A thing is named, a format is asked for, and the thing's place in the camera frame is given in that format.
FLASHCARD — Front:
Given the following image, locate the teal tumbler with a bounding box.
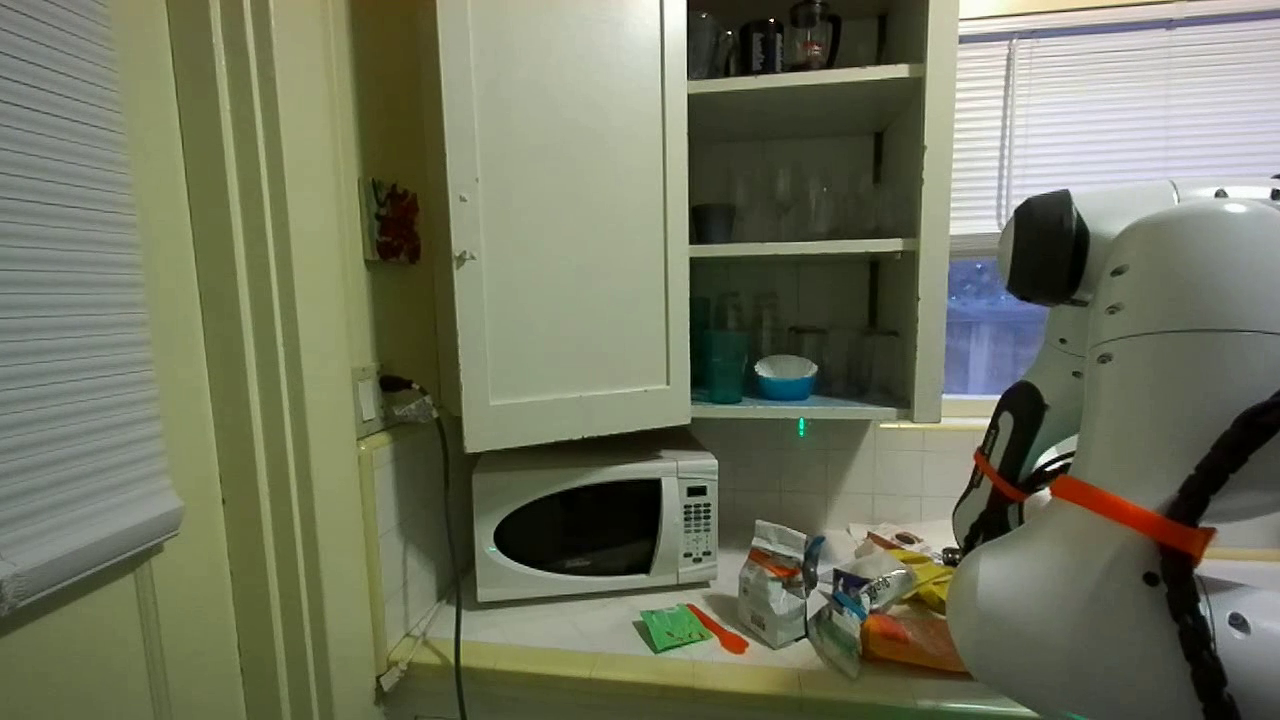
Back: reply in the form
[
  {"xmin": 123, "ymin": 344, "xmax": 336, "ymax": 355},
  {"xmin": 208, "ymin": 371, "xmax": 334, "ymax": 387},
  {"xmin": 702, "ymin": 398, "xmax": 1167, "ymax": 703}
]
[{"xmin": 694, "ymin": 295, "xmax": 754, "ymax": 409}]

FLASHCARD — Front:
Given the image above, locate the blue bowl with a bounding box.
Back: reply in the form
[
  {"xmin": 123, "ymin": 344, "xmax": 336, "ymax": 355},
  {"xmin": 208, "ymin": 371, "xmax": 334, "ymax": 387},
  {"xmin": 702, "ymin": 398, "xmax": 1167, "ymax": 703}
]
[{"xmin": 754, "ymin": 351, "xmax": 823, "ymax": 403}]

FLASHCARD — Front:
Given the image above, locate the dark glass cup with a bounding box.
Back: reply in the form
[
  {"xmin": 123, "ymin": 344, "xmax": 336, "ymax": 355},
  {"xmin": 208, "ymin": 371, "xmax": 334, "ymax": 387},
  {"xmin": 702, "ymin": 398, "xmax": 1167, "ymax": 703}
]
[{"xmin": 694, "ymin": 200, "xmax": 742, "ymax": 249}]

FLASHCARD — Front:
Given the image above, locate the white microwave oven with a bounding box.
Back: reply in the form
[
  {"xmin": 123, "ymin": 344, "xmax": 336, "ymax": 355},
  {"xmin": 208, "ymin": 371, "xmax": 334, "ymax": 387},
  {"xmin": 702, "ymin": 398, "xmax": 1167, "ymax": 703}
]
[{"xmin": 467, "ymin": 446, "xmax": 723, "ymax": 611}]

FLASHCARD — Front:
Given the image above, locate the white upper cabinet door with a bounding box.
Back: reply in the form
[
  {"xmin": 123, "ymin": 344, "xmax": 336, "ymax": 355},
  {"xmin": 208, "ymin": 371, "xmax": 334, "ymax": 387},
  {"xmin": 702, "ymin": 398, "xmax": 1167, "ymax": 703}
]
[{"xmin": 431, "ymin": 0, "xmax": 698, "ymax": 457}]

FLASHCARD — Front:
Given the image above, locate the white open upper cabinet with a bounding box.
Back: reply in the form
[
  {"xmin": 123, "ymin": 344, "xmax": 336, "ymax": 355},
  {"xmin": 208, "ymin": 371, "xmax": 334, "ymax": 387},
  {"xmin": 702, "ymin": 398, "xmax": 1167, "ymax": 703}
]
[{"xmin": 683, "ymin": 0, "xmax": 966, "ymax": 434}]

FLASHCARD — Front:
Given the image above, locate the clear drinking glass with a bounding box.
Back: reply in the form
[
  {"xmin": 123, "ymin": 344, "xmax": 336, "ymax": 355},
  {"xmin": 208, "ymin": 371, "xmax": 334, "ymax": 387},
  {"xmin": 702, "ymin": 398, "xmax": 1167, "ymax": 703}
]
[{"xmin": 856, "ymin": 323, "xmax": 912, "ymax": 403}]

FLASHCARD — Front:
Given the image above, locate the white orange paper bag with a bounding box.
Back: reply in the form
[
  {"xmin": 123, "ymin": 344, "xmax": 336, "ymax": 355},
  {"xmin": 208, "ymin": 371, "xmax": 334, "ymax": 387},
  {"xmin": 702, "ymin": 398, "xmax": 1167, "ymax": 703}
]
[{"xmin": 738, "ymin": 515, "xmax": 819, "ymax": 652}]

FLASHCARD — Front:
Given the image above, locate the green sponge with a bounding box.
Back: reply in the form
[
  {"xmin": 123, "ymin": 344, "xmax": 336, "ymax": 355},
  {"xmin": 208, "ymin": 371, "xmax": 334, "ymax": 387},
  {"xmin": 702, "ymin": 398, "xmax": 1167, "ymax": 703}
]
[{"xmin": 632, "ymin": 600, "xmax": 717, "ymax": 655}]

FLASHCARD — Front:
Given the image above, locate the orange spatula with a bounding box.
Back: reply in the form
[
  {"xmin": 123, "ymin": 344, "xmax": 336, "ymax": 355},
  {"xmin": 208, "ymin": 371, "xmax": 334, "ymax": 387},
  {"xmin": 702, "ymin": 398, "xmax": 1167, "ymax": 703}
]
[{"xmin": 683, "ymin": 600, "xmax": 758, "ymax": 662}]

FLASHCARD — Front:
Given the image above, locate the white blue carton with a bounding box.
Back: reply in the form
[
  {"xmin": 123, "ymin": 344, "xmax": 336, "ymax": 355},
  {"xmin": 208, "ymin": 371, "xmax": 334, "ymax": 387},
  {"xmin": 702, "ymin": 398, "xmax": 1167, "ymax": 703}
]
[{"xmin": 803, "ymin": 545, "xmax": 917, "ymax": 680}]

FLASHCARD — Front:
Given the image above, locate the glass jar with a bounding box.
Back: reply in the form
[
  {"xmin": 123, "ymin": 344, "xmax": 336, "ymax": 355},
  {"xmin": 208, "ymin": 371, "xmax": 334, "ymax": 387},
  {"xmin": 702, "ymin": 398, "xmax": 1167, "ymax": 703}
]
[{"xmin": 689, "ymin": 3, "xmax": 734, "ymax": 81}]

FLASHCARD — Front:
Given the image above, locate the dark canister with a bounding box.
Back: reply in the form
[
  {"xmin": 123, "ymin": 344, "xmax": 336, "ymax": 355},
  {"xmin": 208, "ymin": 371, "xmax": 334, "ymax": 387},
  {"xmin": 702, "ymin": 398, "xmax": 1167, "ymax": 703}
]
[{"xmin": 738, "ymin": 12, "xmax": 790, "ymax": 78}]

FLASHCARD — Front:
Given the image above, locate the window pane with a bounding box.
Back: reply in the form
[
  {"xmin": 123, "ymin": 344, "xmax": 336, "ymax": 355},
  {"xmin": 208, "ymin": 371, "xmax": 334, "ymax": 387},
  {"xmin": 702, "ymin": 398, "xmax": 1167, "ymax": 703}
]
[{"xmin": 943, "ymin": 254, "xmax": 1057, "ymax": 402}]

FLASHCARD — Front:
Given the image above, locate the orange snack bag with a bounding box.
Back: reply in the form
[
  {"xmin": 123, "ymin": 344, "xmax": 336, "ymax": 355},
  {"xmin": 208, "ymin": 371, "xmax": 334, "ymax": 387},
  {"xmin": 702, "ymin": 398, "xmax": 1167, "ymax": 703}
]
[{"xmin": 856, "ymin": 600, "xmax": 971, "ymax": 678}]

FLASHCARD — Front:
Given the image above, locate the white kitchen window blind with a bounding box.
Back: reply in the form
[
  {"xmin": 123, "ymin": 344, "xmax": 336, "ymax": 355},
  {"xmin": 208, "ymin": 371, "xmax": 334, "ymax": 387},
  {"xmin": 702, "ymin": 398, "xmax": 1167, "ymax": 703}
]
[{"xmin": 949, "ymin": 12, "xmax": 1280, "ymax": 246}]

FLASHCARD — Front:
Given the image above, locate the white door window blind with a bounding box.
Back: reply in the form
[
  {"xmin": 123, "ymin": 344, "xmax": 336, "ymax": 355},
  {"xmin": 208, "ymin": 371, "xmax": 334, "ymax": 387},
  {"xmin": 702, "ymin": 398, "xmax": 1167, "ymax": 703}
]
[{"xmin": 0, "ymin": 0, "xmax": 190, "ymax": 624}]

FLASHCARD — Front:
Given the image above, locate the wall outlet with plug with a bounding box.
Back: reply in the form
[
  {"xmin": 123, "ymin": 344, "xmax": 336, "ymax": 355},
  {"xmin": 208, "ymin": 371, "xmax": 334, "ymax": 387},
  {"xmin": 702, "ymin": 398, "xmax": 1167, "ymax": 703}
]
[{"xmin": 351, "ymin": 371, "xmax": 437, "ymax": 436}]

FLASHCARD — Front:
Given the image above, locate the black power cable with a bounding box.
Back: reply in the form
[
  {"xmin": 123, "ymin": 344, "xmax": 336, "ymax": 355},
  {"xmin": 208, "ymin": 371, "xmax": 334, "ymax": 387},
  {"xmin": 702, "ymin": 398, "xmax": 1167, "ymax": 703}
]
[{"xmin": 427, "ymin": 398, "xmax": 476, "ymax": 720}]

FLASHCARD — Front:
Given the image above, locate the red wall decoration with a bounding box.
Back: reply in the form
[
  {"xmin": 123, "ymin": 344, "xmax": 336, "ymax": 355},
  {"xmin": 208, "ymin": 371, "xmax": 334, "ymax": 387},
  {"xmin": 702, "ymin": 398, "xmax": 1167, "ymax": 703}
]
[{"xmin": 367, "ymin": 177, "xmax": 423, "ymax": 267}]

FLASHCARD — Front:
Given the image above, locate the short orange arm strap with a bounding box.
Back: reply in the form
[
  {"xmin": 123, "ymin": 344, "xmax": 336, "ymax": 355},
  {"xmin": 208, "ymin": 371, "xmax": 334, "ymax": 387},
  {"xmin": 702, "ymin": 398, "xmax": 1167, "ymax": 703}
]
[{"xmin": 969, "ymin": 447, "xmax": 1033, "ymax": 508}]

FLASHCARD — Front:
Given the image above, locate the long orange arm strap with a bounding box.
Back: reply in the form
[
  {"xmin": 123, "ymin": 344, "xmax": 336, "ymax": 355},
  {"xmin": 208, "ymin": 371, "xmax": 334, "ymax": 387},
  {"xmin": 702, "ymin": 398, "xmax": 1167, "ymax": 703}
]
[{"xmin": 1050, "ymin": 474, "xmax": 1220, "ymax": 566}]

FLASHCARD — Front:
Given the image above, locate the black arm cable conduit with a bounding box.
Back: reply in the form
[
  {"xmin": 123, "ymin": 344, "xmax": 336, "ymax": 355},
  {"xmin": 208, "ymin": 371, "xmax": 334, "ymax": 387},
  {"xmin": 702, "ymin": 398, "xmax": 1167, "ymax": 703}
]
[{"xmin": 1157, "ymin": 383, "xmax": 1280, "ymax": 720}]

